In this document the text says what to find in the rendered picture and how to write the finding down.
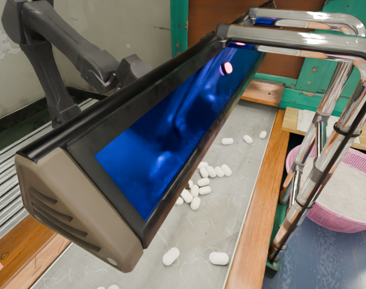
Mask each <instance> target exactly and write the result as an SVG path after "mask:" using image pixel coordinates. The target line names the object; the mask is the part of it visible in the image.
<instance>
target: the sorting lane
mask: <svg viewBox="0 0 366 289"><path fill-rule="evenodd" d="M276 114H277V112H271V111H267V110H262V109H259V108H253V107H248V106H243V105H240V104H237V105H236V106H235V107H234V109H233V111H232V113H231V114H230V116H229V117H228V119H227V120H226V122H225V124H224V125H223V127H222V129H221V130H220V132H219V134H218V135H217V137H216V138H215V140H214V141H213V143H212V145H211V146H210V148H209V150H208V151H207V152H206V155H205V156H204V158H203V159H202V161H201V162H207V163H208V166H212V167H213V168H214V169H215V168H216V167H220V168H221V166H222V165H227V166H228V167H229V168H230V169H231V171H232V173H231V175H230V176H226V175H225V174H224V176H223V177H219V176H218V175H216V176H215V177H210V176H209V175H208V177H207V178H208V179H209V180H210V183H209V184H208V185H205V186H198V184H197V183H198V180H200V179H203V178H204V177H202V175H201V173H200V169H198V168H197V169H196V170H195V172H194V174H193V175H192V177H191V179H190V180H192V182H193V185H197V186H198V188H199V189H200V188H203V187H206V186H209V187H210V188H211V192H210V193H207V194H204V195H201V194H200V193H199V192H198V196H197V197H199V198H200V204H199V208H198V209H197V210H192V209H191V203H192V202H189V203H188V202H185V200H184V199H183V198H182V196H181V195H180V196H179V197H180V198H182V199H183V203H182V204H181V205H178V204H175V205H174V206H173V208H172V209H171V211H170V212H169V214H168V216H167V217H166V219H165V220H164V222H163V224H162V225H161V227H160V229H159V230H158V232H157V234H156V235H155V237H154V239H153V240H152V241H151V243H150V245H149V246H148V248H147V249H144V250H143V255H142V257H141V258H140V260H139V261H138V263H137V265H136V266H135V268H134V269H133V271H131V272H129V273H126V274H125V273H122V272H120V271H118V270H117V269H115V268H113V267H112V266H110V265H109V264H107V263H106V262H104V261H102V260H100V259H99V258H97V257H95V256H94V255H92V254H91V253H89V252H87V251H86V250H84V249H82V248H81V247H79V246H78V245H76V244H74V243H71V244H70V246H68V247H67V249H66V250H64V252H63V253H62V254H61V255H60V256H59V257H58V259H57V260H56V261H55V262H54V263H53V264H52V265H51V266H50V267H49V268H48V269H47V270H46V272H45V273H44V274H43V275H42V276H41V277H40V278H39V279H38V280H37V281H36V282H35V284H34V285H33V286H32V287H31V288H30V289H98V288H99V287H104V288H105V289H108V288H109V287H110V286H111V285H114V284H115V285H117V286H118V287H119V289H225V285H226V281H227V278H228V275H229V272H230V268H231V264H232V262H233V258H234V255H235V251H236V248H237V245H238V241H239V238H240V235H241V232H242V228H243V224H244V222H245V218H246V215H247V211H248V208H249V205H250V201H251V198H252V195H253V191H254V188H255V184H256V181H257V178H258V175H259V171H260V168H261V165H262V161H263V158H264V155H265V151H266V148H267V144H268V141H269V138H270V134H271V131H272V128H273V124H274V121H275V118H276ZM262 131H266V133H267V134H266V136H265V138H263V139H261V138H260V137H259V136H260V134H261V132H262ZM245 135H248V136H249V137H251V139H252V140H253V141H252V143H250V144H249V143H247V142H246V141H245V140H244V139H243V137H244V136H245ZM223 138H232V139H233V144H223V143H222V139H223ZM173 247H175V248H177V249H178V250H179V257H178V258H177V259H176V260H175V261H174V262H173V263H172V264H170V265H165V264H164V263H163V256H164V255H165V254H166V253H167V252H168V251H169V250H170V249H171V248H173ZM212 252H219V253H225V254H227V256H228V257H229V261H228V263H227V264H225V265H221V264H213V263H211V261H210V259H209V256H210V254H211V253H212Z"/></svg>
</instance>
